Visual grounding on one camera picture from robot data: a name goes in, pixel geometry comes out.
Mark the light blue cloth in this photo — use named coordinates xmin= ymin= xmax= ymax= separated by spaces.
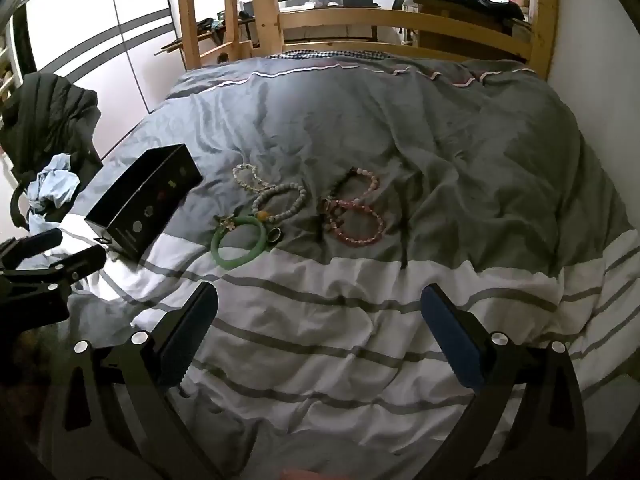
xmin=27 ymin=152 xmax=82 ymax=233

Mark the black jewelry box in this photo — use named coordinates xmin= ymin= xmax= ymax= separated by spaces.
xmin=85 ymin=143 xmax=203 ymax=263

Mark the clear bead bracelet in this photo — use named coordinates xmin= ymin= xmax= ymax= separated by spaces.
xmin=232 ymin=162 xmax=273 ymax=193

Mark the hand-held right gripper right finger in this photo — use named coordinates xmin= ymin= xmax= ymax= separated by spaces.
xmin=420 ymin=284 xmax=588 ymax=480

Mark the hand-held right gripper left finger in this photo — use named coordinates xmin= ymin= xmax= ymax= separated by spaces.
xmin=37 ymin=281 xmax=223 ymax=480

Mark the checkered bed sheet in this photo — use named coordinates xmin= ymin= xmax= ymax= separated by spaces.
xmin=265 ymin=49 xmax=391 ymax=62

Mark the dark bead bracelet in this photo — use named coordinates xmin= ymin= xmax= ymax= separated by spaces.
xmin=320 ymin=170 xmax=358 ymax=211

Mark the wooden bed ladder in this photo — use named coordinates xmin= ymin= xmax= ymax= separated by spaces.
xmin=177 ymin=0 xmax=261 ymax=70

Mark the white grey-striped wardrobe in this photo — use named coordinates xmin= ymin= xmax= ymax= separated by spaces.
xmin=10 ymin=0 xmax=187 ymax=116

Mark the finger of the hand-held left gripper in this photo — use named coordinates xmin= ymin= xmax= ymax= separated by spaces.
xmin=0 ymin=228 xmax=63 ymax=271
xmin=0 ymin=245 xmax=108 ymax=297

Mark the grey bead bracelet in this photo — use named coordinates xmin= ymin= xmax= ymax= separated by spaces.
xmin=251 ymin=183 xmax=307 ymax=226

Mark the grey striped duvet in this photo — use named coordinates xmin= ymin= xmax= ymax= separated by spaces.
xmin=30 ymin=52 xmax=640 ymax=480

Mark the black jacket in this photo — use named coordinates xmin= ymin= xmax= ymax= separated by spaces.
xmin=0 ymin=72 xmax=103 ymax=196

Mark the green jade bangle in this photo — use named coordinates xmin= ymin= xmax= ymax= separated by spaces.
xmin=211 ymin=215 xmax=268 ymax=268

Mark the black chair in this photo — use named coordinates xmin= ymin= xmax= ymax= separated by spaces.
xmin=9 ymin=182 xmax=32 ymax=231

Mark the pale pink bead bracelet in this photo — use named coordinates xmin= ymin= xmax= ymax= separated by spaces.
xmin=350 ymin=167 xmax=382 ymax=202

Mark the wooden bunk bed frame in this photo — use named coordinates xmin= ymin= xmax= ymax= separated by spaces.
xmin=247 ymin=0 xmax=558 ymax=81

